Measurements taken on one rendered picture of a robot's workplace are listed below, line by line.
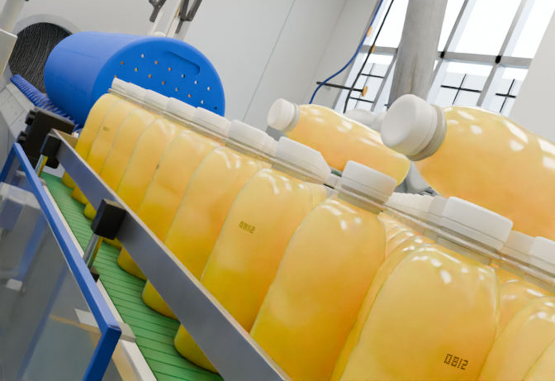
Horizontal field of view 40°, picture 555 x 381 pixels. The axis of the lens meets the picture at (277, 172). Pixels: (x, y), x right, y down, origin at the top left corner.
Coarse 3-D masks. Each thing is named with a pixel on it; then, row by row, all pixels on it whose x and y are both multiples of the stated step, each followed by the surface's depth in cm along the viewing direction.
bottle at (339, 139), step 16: (304, 112) 100; (320, 112) 100; (336, 112) 102; (288, 128) 100; (304, 128) 99; (320, 128) 99; (336, 128) 100; (352, 128) 102; (368, 128) 104; (304, 144) 100; (320, 144) 100; (336, 144) 100; (352, 144) 101; (368, 144) 102; (336, 160) 102; (352, 160) 102; (368, 160) 103; (384, 160) 104; (400, 160) 105; (400, 176) 105
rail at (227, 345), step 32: (64, 160) 114; (96, 192) 91; (128, 224) 75; (160, 256) 64; (160, 288) 61; (192, 288) 56; (192, 320) 54; (224, 320) 49; (224, 352) 48; (256, 352) 44
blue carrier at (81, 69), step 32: (96, 32) 213; (64, 64) 195; (96, 64) 159; (128, 64) 154; (160, 64) 157; (192, 64) 160; (64, 96) 189; (96, 96) 153; (192, 96) 160; (224, 96) 163
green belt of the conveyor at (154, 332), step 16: (48, 176) 135; (64, 192) 126; (64, 208) 111; (80, 208) 117; (80, 224) 104; (80, 240) 94; (96, 256) 89; (112, 256) 93; (112, 272) 85; (112, 288) 78; (128, 288) 80; (128, 304) 74; (144, 304) 77; (128, 320) 69; (144, 320) 71; (160, 320) 74; (176, 320) 76; (144, 336) 66; (160, 336) 68; (144, 352) 62; (160, 352) 64; (176, 352) 66; (160, 368) 60; (176, 368) 62; (192, 368) 63
